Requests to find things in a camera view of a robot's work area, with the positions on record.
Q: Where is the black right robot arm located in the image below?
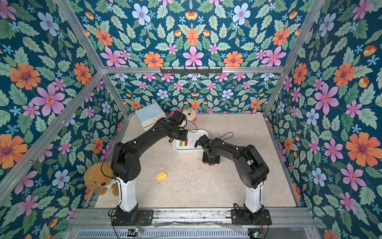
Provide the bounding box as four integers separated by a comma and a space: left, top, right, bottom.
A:
198, 135, 270, 214

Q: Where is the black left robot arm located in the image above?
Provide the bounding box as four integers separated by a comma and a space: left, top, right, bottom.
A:
110, 111, 188, 214

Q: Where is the white storage box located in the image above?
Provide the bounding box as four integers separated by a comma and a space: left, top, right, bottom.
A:
172, 129, 209, 154

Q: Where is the pink striped plush toy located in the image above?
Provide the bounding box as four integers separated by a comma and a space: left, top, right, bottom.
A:
177, 108, 197, 123

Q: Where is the light blue mini drawer cabinet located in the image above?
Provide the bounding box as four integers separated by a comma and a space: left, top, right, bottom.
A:
135, 102, 166, 131

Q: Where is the yellow plush chick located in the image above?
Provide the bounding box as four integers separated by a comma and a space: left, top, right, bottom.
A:
156, 171, 167, 180

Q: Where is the brown teddy bear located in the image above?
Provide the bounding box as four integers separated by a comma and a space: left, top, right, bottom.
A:
84, 162, 119, 196

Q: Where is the black hook rail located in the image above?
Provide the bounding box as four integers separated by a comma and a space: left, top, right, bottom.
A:
159, 67, 223, 75

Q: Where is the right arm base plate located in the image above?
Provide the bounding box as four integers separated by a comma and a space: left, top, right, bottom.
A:
230, 209, 272, 226

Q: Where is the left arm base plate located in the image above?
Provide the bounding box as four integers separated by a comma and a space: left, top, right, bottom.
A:
111, 209, 154, 227

